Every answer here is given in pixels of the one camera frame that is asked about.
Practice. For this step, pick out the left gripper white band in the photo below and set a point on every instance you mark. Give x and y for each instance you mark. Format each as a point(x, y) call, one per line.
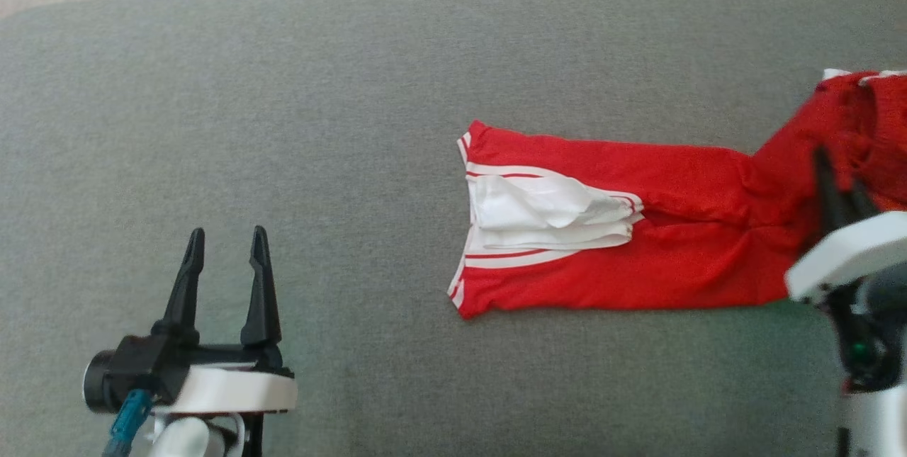
point(234, 390)

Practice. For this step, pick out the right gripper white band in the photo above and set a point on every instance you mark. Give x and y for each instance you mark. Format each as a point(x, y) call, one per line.
point(843, 258)

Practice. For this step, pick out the red shorts white trim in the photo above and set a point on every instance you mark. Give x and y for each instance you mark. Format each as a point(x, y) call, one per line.
point(886, 124)

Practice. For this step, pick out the red basketball jersey white sleeves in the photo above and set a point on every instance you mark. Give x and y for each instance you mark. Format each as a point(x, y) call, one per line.
point(638, 230)

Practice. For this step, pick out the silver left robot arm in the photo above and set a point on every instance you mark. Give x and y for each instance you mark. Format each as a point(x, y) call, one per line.
point(184, 439)

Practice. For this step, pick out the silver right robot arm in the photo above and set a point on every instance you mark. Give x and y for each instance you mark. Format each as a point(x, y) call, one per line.
point(875, 425)

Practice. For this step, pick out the large grey sofa seat cushion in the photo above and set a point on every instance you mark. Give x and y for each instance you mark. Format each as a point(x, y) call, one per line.
point(283, 124)

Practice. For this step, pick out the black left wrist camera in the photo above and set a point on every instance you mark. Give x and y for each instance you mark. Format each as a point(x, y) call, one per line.
point(134, 372)

